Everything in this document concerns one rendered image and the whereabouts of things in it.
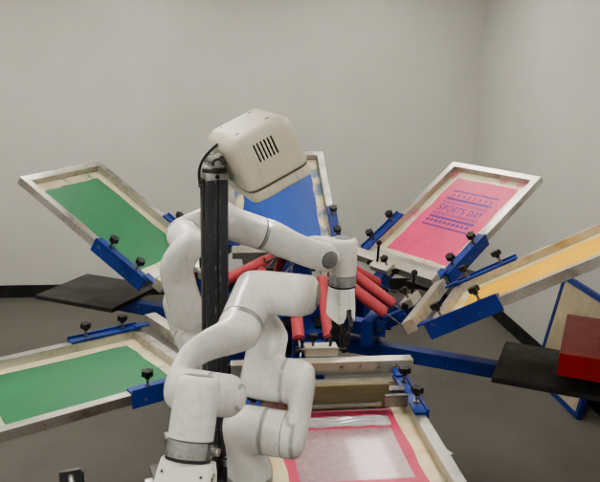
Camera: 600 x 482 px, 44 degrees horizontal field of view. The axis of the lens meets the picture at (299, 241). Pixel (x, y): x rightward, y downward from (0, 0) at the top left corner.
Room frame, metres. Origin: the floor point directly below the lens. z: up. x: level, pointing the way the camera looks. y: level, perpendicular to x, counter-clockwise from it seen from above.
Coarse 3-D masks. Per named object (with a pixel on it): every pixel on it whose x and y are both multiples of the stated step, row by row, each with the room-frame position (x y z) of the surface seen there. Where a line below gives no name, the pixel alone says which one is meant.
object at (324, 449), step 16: (320, 416) 2.30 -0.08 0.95; (320, 432) 2.19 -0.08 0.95; (336, 432) 2.19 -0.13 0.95; (304, 448) 2.09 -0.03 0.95; (320, 448) 2.09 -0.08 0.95; (336, 448) 2.10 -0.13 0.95; (288, 464) 2.00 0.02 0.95; (304, 464) 2.00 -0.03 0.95; (320, 464) 2.00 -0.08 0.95; (336, 464) 2.00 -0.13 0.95; (352, 464) 2.00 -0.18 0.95; (304, 480) 1.91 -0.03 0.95; (320, 480) 1.91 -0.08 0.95; (336, 480) 1.92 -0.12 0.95; (352, 480) 1.92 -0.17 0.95
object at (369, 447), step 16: (336, 416) 2.30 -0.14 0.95; (352, 432) 2.20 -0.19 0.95; (368, 432) 2.20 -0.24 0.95; (384, 432) 2.20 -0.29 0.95; (400, 432) 2.20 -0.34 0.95; (352, 448) 2.10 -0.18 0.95; (368, 448) 2.10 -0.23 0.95; (384, 448) 2.10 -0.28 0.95; (400, 448) 2.11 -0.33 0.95; (368, 464) 2.01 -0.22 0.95; (384, 464) 2.01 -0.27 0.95; (400, 464) 2.01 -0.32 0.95; (416, 464) 2.01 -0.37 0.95; (368, 480) 1.92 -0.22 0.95; (384, 480) 1.92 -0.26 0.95; (400, 480) 1.92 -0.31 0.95; (416, 480) 1.93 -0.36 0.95
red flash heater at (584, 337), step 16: (576, 320) 2.89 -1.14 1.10; (592, 320) 2.89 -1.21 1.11; (576, 336) 2.71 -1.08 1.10; (592, 336) 2.72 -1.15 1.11; (560, 352) 2.55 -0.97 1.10; (576, 352) 2.55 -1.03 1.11; (592, 352) 2.56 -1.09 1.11; (560, 368) 2.54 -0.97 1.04; (576, 368) 2.52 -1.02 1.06; (592, 368) 2.50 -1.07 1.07
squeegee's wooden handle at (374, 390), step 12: (324, 384) 2.33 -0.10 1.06; (336, 384) 2.33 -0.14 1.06; (348, 384) 2.33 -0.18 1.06; (360, 384) 2.34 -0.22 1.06; (372, 384) 2.34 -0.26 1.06; (384, 384) 2.35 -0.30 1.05; (324, 396) 2.32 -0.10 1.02; (336, 396) 2.32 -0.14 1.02; (348, 396) 2.33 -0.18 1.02; (360, 396) 2.34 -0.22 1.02; (372, 396) 2.34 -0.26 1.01
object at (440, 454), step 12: (396, 384) 2.49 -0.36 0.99; (408, 408) 2.34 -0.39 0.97; (420, 420) 2.22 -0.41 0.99; (420, 432) 2.19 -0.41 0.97; (432, 432) 2.14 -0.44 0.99; (432, 444) 2.07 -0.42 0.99; (444, 456) 2.00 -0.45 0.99; (444, 468) 1.95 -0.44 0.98; (456, 468) 1.94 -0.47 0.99; (456, 480) 1.88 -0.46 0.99
